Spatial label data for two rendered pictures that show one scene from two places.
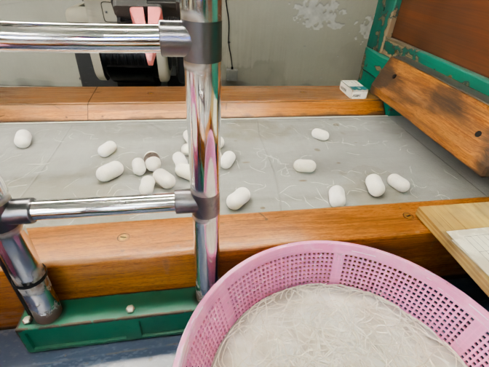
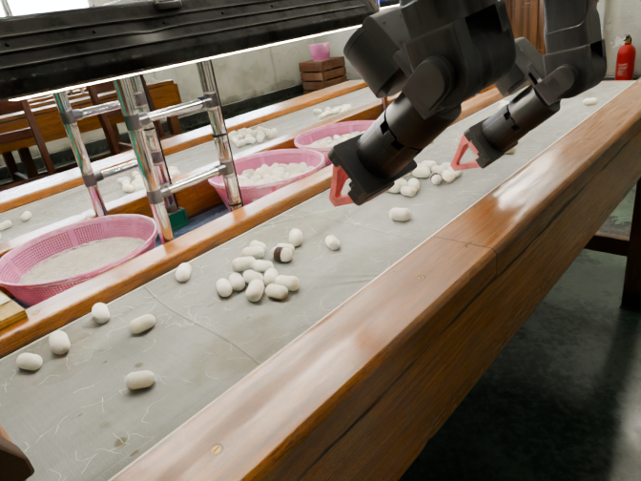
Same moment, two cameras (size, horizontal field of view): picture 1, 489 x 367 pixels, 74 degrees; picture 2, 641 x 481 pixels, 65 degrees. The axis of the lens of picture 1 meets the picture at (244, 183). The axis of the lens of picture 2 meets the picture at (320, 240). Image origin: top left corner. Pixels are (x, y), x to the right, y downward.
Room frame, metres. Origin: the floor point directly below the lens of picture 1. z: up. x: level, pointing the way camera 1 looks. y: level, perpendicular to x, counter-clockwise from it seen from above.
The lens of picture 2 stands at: (1.00, -0.19, 1.08)
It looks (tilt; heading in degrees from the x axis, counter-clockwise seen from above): 25 degrees down; 147
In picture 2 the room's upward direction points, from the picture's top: 9 degrees counter-clockwise
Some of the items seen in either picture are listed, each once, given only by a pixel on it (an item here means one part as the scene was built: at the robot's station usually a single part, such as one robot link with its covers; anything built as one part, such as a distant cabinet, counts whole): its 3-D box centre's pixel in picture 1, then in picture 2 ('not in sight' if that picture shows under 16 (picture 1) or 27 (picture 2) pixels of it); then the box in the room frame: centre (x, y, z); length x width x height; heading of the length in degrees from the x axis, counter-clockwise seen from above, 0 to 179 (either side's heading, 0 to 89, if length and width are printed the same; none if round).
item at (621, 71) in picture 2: not in sight; (625, 63); (-1.16, 4.61, 0.25); 0.18 x 0.14 x 0.49; 97
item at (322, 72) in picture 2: not in sight; (322, 70); (-4.49, 3.82, 0.32); 0.42 x 0.42 x 0.64; 7
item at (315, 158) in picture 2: not in sight; (270, 185); (0.02, 0.34, 0.72); 0.27 x 0.27 x 0.10
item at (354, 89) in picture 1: (353, 89); not in sight; (0.69, -0.22, 0.77); 0.06 x 0.04 x 0.02; 11
